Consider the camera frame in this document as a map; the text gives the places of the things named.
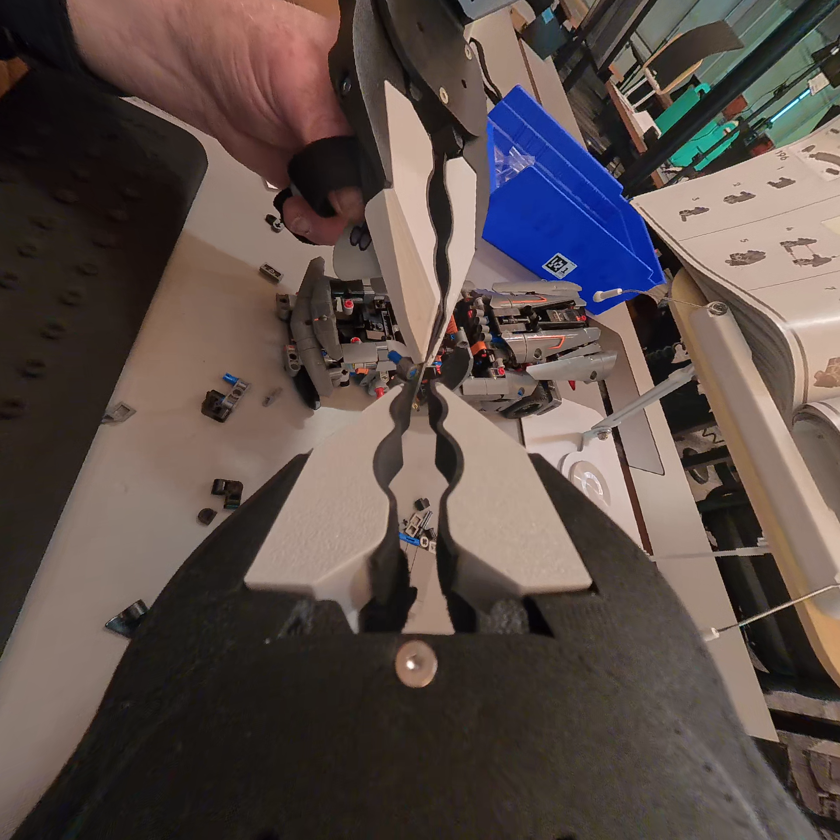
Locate beige chair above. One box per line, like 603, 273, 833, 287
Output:
640, 21, 746, 89

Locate lego instruction booklet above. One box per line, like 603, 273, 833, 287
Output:
633, 125, 840, 421

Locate thin wire with white tip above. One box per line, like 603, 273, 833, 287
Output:
702, 584, 840, 643
592, 287, 726, 315

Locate scattered loose lego pieces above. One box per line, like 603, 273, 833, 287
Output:
101, 213, 437, 641

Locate white book stand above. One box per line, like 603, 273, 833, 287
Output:
521, 269, 840, 742

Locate lego car model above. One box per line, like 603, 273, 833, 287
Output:
276, 256, 619, 421

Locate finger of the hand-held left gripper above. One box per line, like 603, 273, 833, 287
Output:
432, 154, 479, 357
364, 79, 448, 365

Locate person's left hand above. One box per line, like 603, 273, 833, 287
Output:
69, 0, 368, 247

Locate blue storage bin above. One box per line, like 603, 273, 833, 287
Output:
482, 85, 665, 309

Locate black pole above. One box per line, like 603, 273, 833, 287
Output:
620, 0, 840, 194

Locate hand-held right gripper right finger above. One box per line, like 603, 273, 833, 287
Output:
427, 384, 593, 634

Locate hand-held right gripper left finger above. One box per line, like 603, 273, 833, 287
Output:
244, 386, 421, 634

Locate black perforated board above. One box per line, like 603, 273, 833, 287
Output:
0, 72, 210, 651

